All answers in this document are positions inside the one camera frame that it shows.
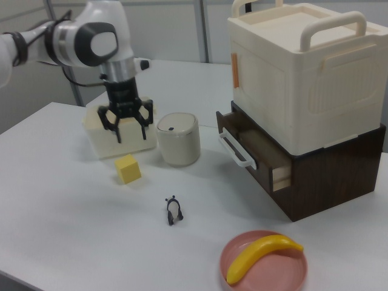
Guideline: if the dark drawer with white handle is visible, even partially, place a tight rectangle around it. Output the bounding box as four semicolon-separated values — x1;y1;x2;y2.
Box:
215;110;293;193

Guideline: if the white square plastic bin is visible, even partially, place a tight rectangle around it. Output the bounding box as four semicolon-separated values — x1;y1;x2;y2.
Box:
82;96;159;161

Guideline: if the cream plastic storage box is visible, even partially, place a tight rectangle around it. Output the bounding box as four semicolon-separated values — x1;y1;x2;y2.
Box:
227;0;388;158

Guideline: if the panda toy figure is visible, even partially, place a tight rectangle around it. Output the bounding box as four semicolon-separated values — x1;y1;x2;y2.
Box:
164;195;185;227

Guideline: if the pink plate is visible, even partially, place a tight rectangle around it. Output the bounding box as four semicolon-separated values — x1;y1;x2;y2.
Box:
219;230;309;291

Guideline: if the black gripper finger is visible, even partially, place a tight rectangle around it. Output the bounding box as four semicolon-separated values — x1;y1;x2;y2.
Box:
134;98;154;141
97;104;123;144

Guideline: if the yellow toy banana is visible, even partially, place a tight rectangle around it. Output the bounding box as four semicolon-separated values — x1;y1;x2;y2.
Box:
226;233;305;286

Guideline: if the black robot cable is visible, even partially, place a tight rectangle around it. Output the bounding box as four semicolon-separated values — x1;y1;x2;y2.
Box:
60;62;107;88

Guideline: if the cream round trash can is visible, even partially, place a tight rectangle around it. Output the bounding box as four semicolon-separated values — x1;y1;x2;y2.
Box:
155;112;202;169

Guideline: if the yellow foam cube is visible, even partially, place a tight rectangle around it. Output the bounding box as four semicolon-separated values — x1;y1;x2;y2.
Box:
114;153;142;185

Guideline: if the dark wood drawer cabinet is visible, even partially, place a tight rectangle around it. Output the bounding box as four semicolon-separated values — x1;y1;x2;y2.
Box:
229;100;387;222

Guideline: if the orange strip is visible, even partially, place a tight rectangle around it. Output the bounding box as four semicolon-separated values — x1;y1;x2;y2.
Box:
231;52;241;89

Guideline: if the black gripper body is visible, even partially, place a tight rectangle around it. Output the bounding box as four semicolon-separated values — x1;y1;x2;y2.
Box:
105;77;144;118

